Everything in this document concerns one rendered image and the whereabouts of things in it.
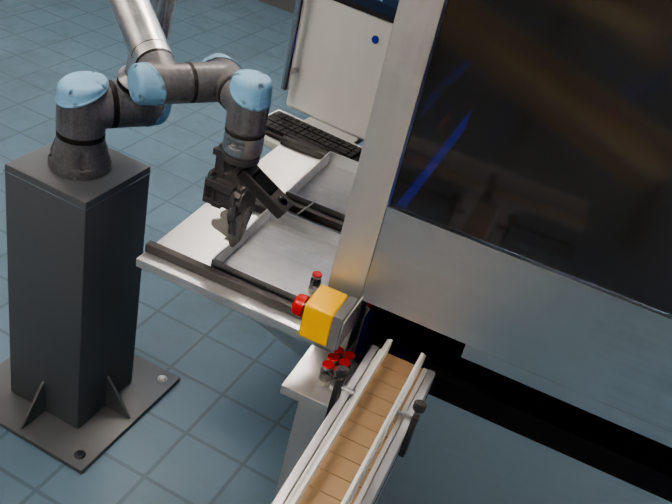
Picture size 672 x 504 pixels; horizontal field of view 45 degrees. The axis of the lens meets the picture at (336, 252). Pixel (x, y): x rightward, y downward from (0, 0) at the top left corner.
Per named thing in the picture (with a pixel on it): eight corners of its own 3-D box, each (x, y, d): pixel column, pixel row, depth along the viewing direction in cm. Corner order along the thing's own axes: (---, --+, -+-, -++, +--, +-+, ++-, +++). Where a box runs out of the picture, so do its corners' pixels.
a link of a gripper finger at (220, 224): (212, 237, 165) (218, 199, 160) (238, 248, 164) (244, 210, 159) (205, 244, 163) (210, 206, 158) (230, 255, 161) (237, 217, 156)
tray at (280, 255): (406, 275, 175) (410, 262, 174) (364, 340, 155) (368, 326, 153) (268, 218, 183) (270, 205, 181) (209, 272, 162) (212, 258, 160)
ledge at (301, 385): (378, 382, 149) (380, 374, 148) (352, 426, 138) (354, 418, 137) (310, 351, 152) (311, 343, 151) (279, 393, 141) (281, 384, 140)
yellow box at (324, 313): (350, 329, 144) (359, 298, 140) (334, 352, 138) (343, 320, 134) (312, 313, 145) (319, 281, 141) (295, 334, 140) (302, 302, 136)
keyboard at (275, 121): (391, 167, 232) (393, 159, 231) (368, 183, 221) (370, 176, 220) (276, 114, 245) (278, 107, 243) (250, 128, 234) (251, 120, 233)
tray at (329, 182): (449, 210, 203) (453, 198, 201) (417, 258, 182) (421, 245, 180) (327, 162, 210) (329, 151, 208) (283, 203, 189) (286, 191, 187)
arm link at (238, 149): (271, 131, 153) (251, 147, 146) (268, 153, 155) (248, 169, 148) (236, 118, 154) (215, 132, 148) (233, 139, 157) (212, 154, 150)
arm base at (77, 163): (34, 163, 198) (34, 127, 193) (76, 143, 210) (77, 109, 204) (83, 187, 194) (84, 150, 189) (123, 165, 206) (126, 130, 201)
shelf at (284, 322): (452, 208, 208) (454, 202, 207) (352, 363, 152) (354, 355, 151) (286, 144, 218) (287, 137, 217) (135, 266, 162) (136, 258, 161)
